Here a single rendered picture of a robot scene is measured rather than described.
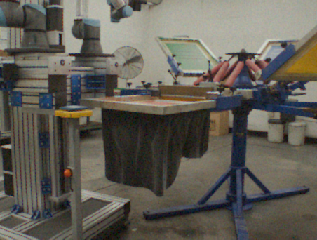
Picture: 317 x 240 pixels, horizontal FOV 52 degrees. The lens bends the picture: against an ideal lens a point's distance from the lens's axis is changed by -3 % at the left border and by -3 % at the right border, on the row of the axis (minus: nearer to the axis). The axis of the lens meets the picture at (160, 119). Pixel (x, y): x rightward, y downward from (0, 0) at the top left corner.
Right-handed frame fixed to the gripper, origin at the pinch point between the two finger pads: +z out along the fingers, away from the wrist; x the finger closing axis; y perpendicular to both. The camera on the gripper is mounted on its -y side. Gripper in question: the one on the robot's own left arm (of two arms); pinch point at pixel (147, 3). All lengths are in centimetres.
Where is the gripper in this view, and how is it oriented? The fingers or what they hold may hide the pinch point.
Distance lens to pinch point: 273.2
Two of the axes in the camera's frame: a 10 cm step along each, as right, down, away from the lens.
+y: -1.0, 9.7, 2.4
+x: 6.3, 2.5, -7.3
